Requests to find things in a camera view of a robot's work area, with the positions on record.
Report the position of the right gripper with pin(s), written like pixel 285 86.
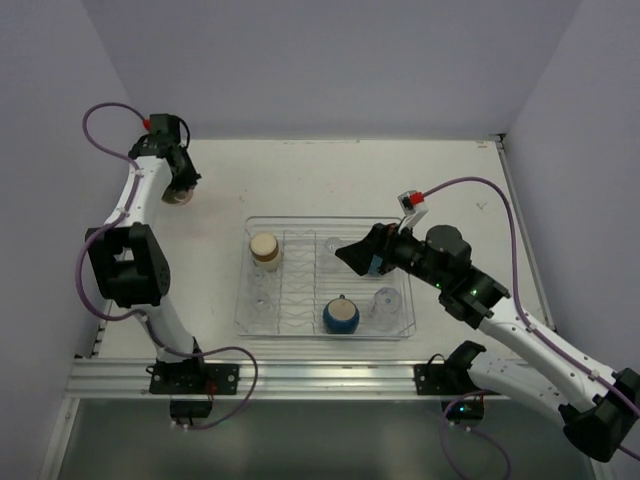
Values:
pixel 385 248

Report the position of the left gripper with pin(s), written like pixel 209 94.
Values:
pixel 185 176

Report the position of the light blue floral mug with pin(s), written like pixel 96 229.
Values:
pixel 377 266

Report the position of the small clear glass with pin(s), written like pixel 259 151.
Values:
pixel 329 261
pixel 263 309
pixel 260 283

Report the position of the orange ceramic mug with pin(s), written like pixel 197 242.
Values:
pixel 177 197

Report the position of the large clear glass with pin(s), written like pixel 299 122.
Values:
pixel 384 309

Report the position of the dark blue ribbed mug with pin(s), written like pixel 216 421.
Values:
pixel 341 316

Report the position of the brown steel tumbler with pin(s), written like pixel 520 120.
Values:
pixel 265 251

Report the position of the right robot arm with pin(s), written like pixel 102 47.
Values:
pixel 596 405

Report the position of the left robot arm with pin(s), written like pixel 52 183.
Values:
pixel 127 260

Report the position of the clear plastic dish rack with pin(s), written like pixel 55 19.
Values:
pixel 301 288

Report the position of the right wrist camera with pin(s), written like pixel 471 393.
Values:
pixel 414 208

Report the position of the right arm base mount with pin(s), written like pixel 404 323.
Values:
pixel 449 377

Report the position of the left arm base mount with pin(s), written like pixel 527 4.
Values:
pixel 192 385

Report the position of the aluminium mounting rail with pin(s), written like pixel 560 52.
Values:
pixel 271 380

